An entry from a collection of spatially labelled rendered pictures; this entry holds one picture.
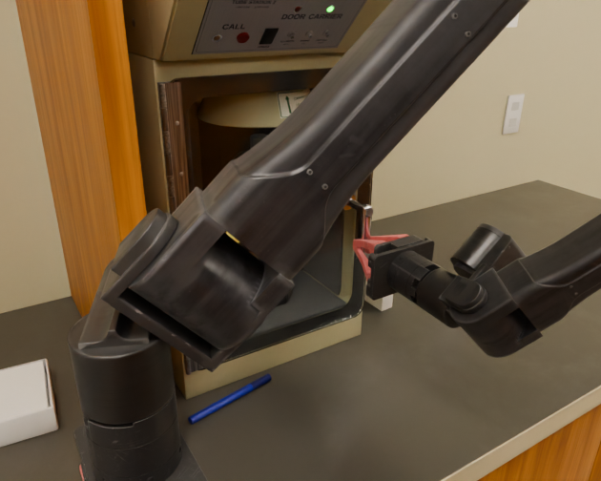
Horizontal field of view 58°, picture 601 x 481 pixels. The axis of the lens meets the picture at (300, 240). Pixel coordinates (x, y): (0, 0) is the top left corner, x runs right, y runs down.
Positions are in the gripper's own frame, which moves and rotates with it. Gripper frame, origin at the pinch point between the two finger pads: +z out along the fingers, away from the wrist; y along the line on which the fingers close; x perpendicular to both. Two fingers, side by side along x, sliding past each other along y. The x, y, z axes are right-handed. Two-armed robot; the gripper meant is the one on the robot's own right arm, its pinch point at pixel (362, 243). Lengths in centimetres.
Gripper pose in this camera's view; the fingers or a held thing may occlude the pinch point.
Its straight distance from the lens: 79.4
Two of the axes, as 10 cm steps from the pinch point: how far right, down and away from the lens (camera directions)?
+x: -0.1, 9.0, 4.3
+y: -8.6, 2.1, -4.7
